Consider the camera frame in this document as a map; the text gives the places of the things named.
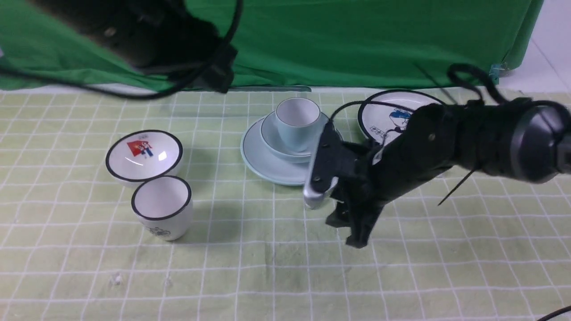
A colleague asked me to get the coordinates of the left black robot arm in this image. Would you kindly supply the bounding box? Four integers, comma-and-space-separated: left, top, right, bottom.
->
30, 0, 244, 94

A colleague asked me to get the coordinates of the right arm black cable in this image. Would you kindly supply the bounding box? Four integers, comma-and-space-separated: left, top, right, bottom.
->
328, 63, 571, 321

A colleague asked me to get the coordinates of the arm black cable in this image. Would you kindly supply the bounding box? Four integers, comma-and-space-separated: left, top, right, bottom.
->
328, 63, 571, 321
0, 0, 244, 99

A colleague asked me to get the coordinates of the pale blue ceramic spoon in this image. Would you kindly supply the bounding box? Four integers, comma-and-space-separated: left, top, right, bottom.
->
302, 176, 339, 210

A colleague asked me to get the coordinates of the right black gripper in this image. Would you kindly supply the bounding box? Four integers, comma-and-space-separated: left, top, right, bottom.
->
308, 104, 464, 249

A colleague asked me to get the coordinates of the pale blue plate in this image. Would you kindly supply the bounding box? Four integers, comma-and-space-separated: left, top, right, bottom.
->
240, 116, 311, 186

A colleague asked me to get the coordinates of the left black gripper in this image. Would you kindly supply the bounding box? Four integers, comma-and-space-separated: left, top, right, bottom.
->
187, 45, 237, 93

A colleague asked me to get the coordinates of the white bowl black rim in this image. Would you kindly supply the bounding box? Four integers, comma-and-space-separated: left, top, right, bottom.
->
105, 129, 184, 189

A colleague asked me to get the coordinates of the white cup black rim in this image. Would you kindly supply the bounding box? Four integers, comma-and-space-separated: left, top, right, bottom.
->
131, 175, 193, 241

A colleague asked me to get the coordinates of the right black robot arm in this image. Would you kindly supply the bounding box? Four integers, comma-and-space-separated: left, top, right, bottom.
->
303, 97, 570, 248

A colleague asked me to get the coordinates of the pale blue bowl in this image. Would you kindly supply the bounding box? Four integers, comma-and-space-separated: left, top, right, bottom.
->
260, 112, 329, 163

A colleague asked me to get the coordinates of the green backdrop cloth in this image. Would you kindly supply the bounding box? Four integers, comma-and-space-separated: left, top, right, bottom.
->
0, 0, 543, 90

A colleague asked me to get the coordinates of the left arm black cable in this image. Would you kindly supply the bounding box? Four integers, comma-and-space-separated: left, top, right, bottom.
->
0, 0, 244, 99

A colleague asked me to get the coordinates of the light green checkered tablecloth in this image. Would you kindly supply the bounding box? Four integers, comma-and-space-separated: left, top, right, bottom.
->
0, 92, 571, 321

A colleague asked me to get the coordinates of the pale blue cup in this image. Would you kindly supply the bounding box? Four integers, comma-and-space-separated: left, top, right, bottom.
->
275, 97, 322, 152

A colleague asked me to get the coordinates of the clear clip on backdrop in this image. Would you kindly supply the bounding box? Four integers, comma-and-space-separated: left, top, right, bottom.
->
488, 63, 509, 82

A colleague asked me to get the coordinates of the white plate cartoon print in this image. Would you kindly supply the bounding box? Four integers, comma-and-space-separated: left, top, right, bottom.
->
357, 89, 444, 144

